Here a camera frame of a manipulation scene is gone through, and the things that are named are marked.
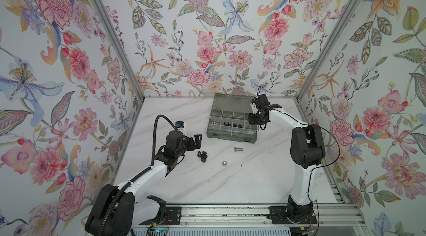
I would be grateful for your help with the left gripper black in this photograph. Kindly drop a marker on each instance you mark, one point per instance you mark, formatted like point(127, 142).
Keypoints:
point(198, 143)

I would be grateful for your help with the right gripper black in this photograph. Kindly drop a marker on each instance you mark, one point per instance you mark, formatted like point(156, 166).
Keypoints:
point(250, 120)

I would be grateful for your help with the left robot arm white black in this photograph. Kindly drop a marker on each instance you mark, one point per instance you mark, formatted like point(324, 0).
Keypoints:
point(118, 209)

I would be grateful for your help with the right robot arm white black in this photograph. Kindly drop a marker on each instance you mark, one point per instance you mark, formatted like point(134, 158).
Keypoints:
point(307, 151)

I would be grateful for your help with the black bolts cluster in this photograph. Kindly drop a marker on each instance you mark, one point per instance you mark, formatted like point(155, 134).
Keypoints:
point(202, 155)

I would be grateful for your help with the grey plastic organizer box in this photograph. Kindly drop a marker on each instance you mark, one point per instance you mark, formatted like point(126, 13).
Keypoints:
point(231, 109)

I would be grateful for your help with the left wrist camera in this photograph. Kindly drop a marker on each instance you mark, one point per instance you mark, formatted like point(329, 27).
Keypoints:
point(180, 126)

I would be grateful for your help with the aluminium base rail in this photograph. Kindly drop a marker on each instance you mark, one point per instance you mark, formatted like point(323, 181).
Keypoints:
point(260, 215)

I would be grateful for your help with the left aluminium corner post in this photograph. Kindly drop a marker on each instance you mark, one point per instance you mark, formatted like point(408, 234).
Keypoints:
point(118, 47)

